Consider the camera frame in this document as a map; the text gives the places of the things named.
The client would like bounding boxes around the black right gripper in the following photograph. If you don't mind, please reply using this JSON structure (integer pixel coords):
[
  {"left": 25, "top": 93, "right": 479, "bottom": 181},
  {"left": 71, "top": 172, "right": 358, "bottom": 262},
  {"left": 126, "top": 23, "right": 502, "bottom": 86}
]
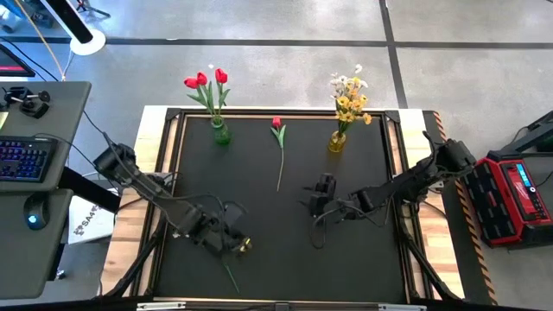
[{"left": 302, "top": 172, "right": 353, "bottom": 219}]

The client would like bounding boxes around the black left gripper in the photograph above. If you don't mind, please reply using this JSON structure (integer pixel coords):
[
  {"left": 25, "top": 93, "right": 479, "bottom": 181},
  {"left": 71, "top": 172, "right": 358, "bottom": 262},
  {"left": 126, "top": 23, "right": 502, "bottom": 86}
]
[{"left": 189, "top": 213, "right": 252, "bottom": 257}]

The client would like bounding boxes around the white artificial flower bunch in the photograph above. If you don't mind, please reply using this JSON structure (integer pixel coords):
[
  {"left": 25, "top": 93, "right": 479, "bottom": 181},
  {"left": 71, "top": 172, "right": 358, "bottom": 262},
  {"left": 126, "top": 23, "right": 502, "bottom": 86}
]
[
  {"left": 221, "top": 241, "right": 252, "bottom": 295},
  {"left": 328, "top": 63, "right": 370, "bottom": 103}
]

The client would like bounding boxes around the yellow artificial flower bunch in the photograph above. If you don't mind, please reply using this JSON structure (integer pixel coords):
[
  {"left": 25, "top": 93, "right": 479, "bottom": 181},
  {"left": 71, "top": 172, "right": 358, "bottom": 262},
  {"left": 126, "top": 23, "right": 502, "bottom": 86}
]
[{"left": 334, "top": 76, "right": 373, "bottom": 135}]

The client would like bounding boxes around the yellow glass vase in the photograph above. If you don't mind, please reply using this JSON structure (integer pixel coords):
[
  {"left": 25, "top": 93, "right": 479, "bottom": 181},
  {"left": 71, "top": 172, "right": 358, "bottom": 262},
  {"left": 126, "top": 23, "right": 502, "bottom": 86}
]
[{"left": 327, "top": 130, "right": 346, "bottom": 154}]

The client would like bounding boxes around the green glass vase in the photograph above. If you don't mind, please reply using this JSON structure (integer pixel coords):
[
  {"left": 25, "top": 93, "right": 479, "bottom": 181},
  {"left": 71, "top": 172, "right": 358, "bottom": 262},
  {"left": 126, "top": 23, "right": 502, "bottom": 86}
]
[{"left": 210, "top": 115, "right": 232, "bottom": 146}]

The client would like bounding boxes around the white printed box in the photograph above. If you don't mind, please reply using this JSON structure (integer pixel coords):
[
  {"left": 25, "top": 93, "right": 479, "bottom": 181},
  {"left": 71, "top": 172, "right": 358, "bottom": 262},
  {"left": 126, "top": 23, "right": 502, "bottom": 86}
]
[{"left": 67, "top": 196, "right": 116, "bottom": 245}]

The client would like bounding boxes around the black yellow hazard strip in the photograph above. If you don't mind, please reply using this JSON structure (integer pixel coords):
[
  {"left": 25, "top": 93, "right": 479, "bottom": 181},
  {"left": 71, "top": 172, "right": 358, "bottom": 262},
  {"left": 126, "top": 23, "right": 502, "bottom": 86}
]
[{"left": 431, "top": 111, "right": 498, "bottom": 306}]

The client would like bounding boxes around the black computer mouse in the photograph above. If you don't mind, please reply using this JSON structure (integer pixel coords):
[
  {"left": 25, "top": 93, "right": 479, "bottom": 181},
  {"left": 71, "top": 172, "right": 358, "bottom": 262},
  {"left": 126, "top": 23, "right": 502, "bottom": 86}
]
[{"left": 23, "top": 193, "right": 50, "bottom": 231}]

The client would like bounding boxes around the red and black tool case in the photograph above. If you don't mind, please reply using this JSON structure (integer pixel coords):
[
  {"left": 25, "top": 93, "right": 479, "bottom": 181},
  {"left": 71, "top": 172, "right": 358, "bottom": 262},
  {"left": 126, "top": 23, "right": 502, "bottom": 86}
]
[{"left": 464, "top": 149, "right": 553, "bottom": 250}]

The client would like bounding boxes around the black backlit keyboard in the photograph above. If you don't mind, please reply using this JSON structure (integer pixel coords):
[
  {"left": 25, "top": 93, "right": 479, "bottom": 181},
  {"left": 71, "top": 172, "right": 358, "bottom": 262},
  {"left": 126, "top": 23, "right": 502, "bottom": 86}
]
[{"left": 0, "top": 136, "right": 59, "bottom": 183}]

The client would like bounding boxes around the black floor equipment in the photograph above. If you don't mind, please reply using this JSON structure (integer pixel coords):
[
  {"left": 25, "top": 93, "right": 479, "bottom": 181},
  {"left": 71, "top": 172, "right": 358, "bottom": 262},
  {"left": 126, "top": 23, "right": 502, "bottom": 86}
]
[{"left": 503, "top": 111, "right": 553, "bottom": 153}]

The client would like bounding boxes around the grey side desk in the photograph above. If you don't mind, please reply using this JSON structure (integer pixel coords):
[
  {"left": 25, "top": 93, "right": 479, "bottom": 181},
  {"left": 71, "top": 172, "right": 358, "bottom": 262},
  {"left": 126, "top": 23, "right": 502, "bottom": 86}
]
[{"left": 0, "top": 80, "right": 92, "bottom": 300}]

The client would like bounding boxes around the white round stand base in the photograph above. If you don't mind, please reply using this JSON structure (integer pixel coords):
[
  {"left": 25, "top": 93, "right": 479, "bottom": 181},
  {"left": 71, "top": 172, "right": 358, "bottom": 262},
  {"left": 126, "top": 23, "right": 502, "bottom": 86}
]
[{"left": 69, "top": 28, "right": 107, "bottom": 56}]

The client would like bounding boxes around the black desk clamp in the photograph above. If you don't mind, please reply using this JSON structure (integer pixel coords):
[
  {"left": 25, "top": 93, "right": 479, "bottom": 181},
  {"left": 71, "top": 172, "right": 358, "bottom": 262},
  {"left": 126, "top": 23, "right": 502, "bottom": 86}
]
[{"left": 2, "top": 86, "right": 52, "bottom": 120}]

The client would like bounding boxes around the black stand bar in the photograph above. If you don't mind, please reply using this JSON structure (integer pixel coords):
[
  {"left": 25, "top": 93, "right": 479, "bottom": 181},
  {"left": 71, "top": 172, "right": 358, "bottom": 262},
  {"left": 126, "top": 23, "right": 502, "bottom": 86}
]
[{"left": 45, "top": 0, "right": 94, "bottom": 44}]

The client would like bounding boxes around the black monitor with red screen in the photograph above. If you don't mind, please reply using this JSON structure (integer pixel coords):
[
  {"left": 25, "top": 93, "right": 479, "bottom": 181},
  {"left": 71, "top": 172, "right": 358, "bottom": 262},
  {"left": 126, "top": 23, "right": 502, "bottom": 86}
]
[{"left": 0, "top": 42, "right": 36, "bottom": 78}]

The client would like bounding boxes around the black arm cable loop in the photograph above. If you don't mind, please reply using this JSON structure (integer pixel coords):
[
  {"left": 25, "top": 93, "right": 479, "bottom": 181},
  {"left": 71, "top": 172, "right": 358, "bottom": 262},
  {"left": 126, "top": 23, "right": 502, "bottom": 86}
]
[{"left": 308, "top": 206, "right": 339, "bottom": 251}]

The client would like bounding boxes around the black metal rig frame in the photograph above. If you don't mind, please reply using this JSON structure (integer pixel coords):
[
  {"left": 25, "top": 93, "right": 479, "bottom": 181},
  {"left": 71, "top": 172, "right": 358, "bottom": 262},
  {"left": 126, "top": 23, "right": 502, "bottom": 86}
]
[{"left": 97, "top": 106, "right": 466, "bottom": 311}]

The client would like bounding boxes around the yellow cable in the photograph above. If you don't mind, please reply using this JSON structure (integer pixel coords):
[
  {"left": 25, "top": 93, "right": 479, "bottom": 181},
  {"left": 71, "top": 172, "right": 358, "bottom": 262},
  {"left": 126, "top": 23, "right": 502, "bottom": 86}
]
[{"left": 15, "top": 0, "right": 66, "bottom": 82}]

